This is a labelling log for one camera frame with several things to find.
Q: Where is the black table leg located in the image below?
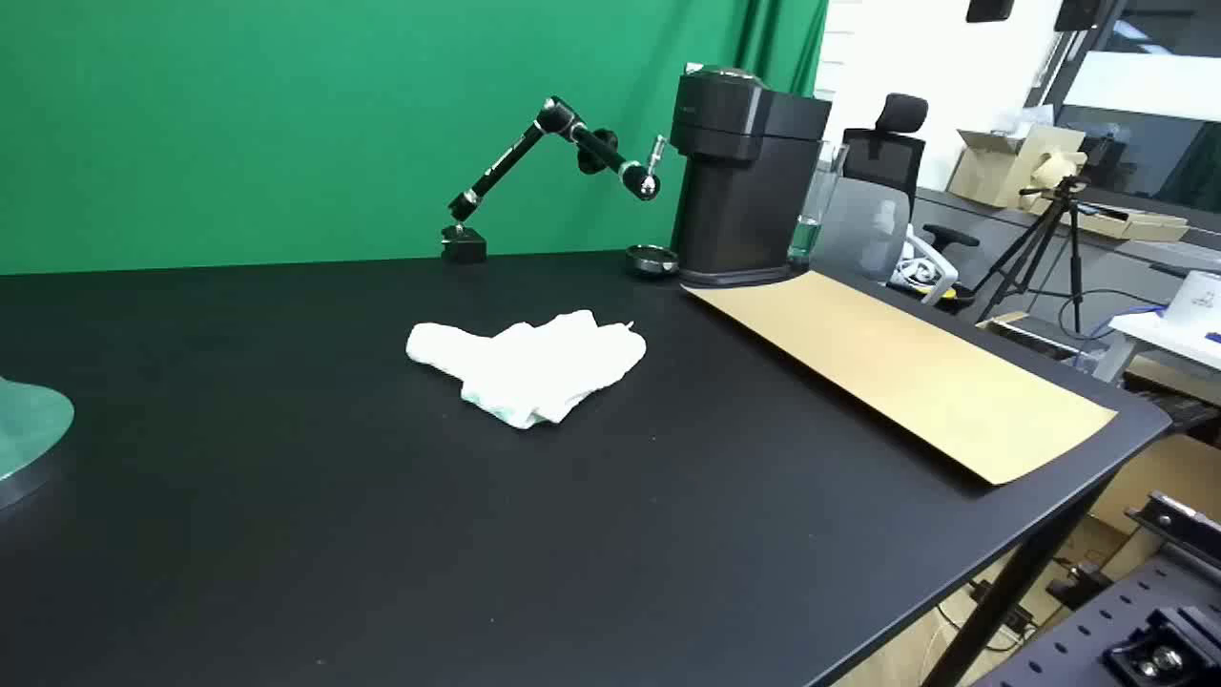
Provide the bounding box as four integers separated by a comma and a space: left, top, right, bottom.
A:
919, 495, 1098, 687

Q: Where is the brown cardboard sheet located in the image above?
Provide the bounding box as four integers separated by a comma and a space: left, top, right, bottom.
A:
681, 267, 1123, 489

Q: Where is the black camera tripod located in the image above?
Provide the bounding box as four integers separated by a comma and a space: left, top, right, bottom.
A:
971, 173, 1093, 335

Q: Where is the black perforated metal plate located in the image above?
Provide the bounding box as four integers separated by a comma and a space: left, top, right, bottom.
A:
976, 555, 1221, 687

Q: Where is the black coffee machine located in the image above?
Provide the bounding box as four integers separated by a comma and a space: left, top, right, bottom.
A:
664, 65, 837, 292

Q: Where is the grey mesh chair backrest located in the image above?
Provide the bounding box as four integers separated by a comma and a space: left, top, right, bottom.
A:
810, 167, 915, 285

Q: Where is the small white device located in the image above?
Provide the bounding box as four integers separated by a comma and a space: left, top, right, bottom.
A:
888, 225, 966, 309

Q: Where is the open cardboard box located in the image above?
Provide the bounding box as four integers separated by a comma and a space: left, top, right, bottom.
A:
947, 124, 1093, 215

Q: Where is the green curtain backdrop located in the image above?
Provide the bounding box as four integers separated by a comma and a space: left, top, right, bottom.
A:
0, 0, 833, 280

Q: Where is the green plate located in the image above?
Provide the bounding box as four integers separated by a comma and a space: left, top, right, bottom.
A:
0, 376, 77, 489

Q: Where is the white paper sheet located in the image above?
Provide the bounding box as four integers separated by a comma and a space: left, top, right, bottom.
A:
1106, 267, 1221, 376

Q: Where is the white towel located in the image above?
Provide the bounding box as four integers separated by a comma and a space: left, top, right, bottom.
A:
400, 307, 648, 435

